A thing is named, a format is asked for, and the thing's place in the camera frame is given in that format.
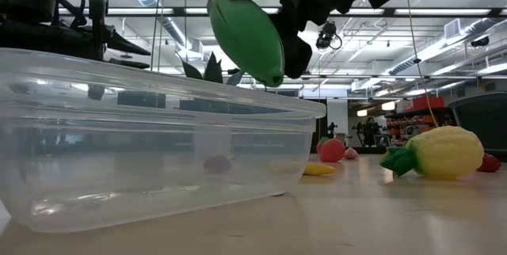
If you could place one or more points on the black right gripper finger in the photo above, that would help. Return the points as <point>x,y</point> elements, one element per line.
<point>295,55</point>

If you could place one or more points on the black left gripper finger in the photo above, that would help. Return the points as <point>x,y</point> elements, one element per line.
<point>126,44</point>
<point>130,64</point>

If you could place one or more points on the green oval toy vegetable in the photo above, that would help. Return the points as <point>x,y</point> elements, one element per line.
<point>245,37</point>

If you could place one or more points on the clear plastic tupperware container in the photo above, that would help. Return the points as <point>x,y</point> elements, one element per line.
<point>119,191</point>

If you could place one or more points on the small dark red toy fruit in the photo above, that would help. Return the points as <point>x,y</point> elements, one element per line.
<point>489,163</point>
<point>217,164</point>

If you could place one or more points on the yellow toy bell pepper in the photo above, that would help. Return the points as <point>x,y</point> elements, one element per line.
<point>443,152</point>

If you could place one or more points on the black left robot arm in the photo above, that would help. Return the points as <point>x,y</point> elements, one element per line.
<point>24,33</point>

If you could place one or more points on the artificial plant in white pot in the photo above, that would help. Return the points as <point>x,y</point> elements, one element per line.
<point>214,71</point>

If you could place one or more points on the small pink toy fruit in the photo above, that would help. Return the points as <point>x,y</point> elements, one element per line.
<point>351,154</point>

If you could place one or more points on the yellow toy banana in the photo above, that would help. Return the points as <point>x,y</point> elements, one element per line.
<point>319,169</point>

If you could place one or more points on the shelf with orange items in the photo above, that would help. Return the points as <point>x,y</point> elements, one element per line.
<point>416,122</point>

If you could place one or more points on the red storage bin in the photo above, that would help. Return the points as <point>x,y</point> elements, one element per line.
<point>428,102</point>

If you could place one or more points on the grey mesh office chair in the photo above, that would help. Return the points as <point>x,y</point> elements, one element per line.
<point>483,124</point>

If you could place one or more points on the black hanging camera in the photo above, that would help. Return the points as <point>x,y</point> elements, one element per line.
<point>325,35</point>

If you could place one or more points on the black dome camera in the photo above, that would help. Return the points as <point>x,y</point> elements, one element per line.
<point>480,42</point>

